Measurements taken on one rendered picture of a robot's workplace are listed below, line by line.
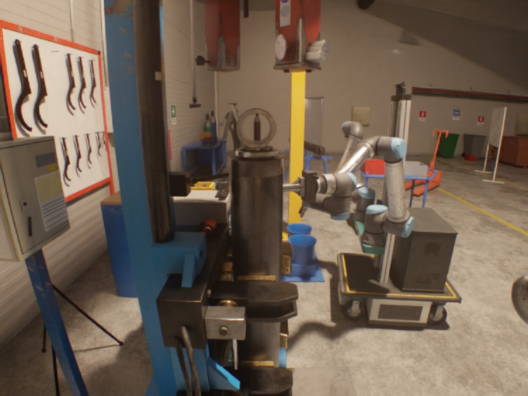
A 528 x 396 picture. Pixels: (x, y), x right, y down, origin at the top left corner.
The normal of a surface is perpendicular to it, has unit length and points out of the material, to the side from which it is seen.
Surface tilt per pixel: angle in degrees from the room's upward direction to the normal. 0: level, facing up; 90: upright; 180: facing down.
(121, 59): 90
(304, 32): 90
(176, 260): 90
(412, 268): 90
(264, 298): 0
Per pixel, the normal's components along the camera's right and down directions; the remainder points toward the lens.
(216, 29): -0.69, 0.21
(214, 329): -0.01, 0.29
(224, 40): 0.73, 0.20
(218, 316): 0.00, -0.96
